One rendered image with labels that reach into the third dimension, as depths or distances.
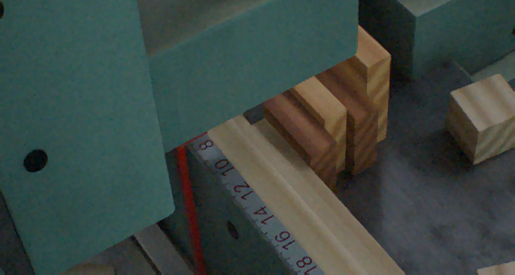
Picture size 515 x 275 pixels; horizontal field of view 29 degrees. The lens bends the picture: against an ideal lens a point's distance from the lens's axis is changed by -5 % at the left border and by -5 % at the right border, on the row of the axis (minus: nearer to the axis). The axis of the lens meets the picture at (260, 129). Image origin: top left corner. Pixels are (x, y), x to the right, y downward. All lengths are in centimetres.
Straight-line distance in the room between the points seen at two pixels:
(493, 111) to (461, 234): 8
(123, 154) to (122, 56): 6
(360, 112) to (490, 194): 10
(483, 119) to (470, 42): 10
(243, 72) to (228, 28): 3
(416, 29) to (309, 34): 15
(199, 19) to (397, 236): 20
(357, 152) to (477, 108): 8
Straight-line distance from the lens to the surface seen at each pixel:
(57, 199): 45
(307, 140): 59
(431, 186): 63
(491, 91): 64
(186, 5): 49
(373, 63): 59
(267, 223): 54
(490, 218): 62
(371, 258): 55
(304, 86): 61
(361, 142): 61
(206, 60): 49
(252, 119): 59
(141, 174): 46
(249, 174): 57
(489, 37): 72
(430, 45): 68
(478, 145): 63
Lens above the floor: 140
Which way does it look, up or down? 49 degrees down
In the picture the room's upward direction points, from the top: 4 degrees counter-clockwise
